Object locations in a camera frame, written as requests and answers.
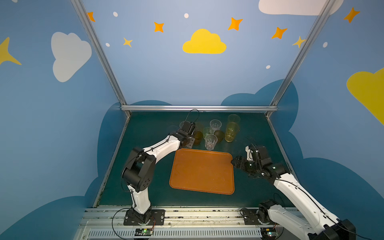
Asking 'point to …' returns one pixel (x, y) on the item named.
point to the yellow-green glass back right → (233, 118)
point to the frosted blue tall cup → (173, 129)
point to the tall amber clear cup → (199, 127)
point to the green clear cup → (206, 130)
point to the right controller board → (269, 233)
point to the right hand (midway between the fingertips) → (237, 161)
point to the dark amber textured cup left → (198, 135)
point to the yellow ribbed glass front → (232, 129)
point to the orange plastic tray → (208, 171)
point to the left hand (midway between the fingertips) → (190, 139)
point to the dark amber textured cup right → (219, 135)
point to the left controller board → (143, 232)
